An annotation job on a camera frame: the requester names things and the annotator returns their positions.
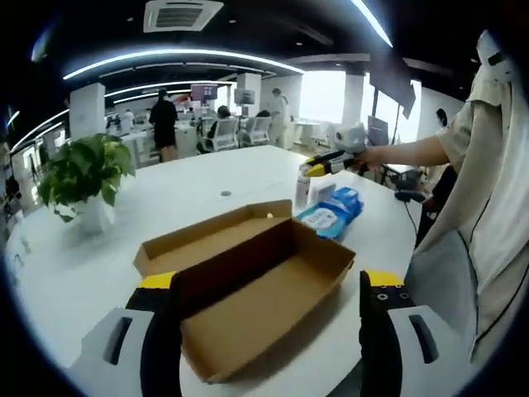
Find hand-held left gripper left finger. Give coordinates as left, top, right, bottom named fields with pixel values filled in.
left=68, top=272, right=185, bottom=397

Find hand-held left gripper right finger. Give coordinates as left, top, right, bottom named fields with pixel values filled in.
left=358, top=269, right=469, bottom=397

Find plain blue wipes pack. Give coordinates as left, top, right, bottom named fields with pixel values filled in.
left=330, top=186, right=366, bottom=217

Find white spray bottle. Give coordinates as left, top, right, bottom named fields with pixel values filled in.
left=294, top=163, right=312, bottom=206

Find blue wet wipes pack white label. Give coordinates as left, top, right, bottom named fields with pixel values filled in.
left=295, top=202, right=357, bottom=242

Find brown cardboard shoe box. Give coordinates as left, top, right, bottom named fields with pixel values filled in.
left=131, top=198, right=357, bottom=384

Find small white box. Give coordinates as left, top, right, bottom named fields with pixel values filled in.
left=308, top=183, right=337, bottom=207

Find person's right hand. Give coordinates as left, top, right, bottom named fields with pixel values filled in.
left=357, top=145, right=388, bottom=177

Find dark computer monitor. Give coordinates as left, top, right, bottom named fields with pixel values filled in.
left=366, top=115, right=390, bottom=146

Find dark hanging panel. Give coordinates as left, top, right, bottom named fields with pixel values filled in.
left=369, top=61, right=417, bottom=122

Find grey chair backrest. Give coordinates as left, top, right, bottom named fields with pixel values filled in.
left=404, top=229, right=483, bottom=366

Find white office chair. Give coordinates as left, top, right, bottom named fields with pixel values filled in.
left=198, top=117, right=241, bottom=155
left=241, top=117, right=272, bottom=147

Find person's dark trousers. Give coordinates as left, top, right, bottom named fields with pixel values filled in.
left=415, top=165, right=458, bottom=249

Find straight ceiling strip light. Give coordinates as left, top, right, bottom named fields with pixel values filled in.
left=350, top=0, right=394, bottom=48

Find white chest-worn device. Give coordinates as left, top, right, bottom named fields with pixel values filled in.
left=474, top=29, right=517, bottom=84

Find green potted plant white pot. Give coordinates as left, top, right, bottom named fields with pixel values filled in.
left=36, top=132, right=137, bottom=237

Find curved ceiling strip light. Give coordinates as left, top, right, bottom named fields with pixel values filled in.
left=62, top=48, right=305, bottom=82

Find ceiling air conditioner vent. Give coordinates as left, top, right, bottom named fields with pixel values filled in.
left=143, top=0, right=225, bottom=34

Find black handheld device with cable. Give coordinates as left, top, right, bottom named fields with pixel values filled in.
left=394, top=189, right=427, bottom=233

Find pink wall screen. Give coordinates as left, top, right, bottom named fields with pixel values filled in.
left=190, top=84, right=219, bottom=102

